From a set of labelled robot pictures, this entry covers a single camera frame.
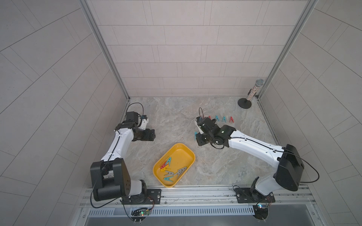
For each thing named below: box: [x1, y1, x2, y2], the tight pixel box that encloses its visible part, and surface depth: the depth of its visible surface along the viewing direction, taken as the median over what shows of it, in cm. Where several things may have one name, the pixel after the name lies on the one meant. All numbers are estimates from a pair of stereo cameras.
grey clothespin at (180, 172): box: [173, 166, 188, 180], surface depth 80 cm
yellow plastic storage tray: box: [152, 143, 196, 188], surface depth 82 cm
